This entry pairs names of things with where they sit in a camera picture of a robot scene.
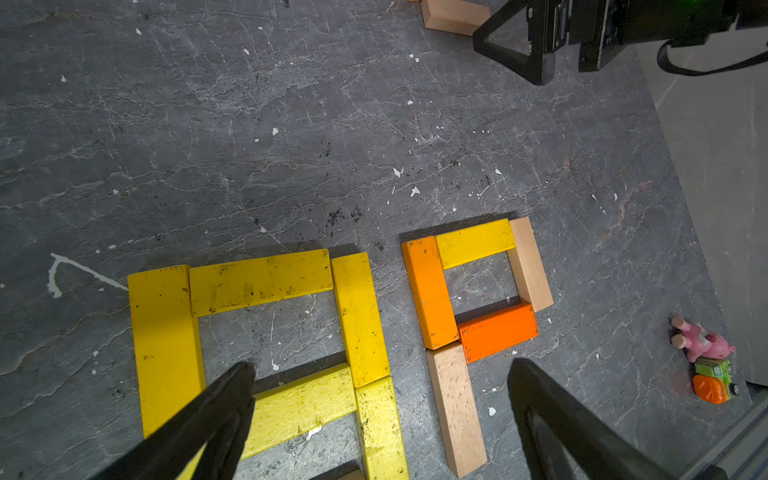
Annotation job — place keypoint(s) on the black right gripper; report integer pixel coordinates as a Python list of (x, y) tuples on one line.
[(524, 35)]

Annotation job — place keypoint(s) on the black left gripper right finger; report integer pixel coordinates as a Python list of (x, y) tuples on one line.
[(554, 426)]

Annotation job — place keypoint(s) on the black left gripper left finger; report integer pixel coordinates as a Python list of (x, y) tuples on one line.
[(213, 427)]

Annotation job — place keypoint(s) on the lime yellow block long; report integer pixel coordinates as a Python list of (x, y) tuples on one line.
[(293, 409)]

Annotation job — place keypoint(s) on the tan wooden block angled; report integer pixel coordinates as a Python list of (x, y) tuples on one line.
[(458, 415)]

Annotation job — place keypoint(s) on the orange block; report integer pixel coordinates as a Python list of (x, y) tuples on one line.
[(492, 333), (430, 292)]

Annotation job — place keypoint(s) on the light wooden block front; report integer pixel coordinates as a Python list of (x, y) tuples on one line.
[(527, 266)]

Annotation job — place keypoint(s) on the yellow block angled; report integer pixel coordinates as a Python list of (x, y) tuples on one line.
[(473, 243)]

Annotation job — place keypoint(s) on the lime yellow block short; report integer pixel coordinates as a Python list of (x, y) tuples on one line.
[(359, 315)]

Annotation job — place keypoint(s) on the orange green toy car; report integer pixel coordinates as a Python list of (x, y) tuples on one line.
[(713, 380)]

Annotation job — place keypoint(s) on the pink toy figure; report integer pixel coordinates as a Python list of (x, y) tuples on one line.
[(699, 342)]

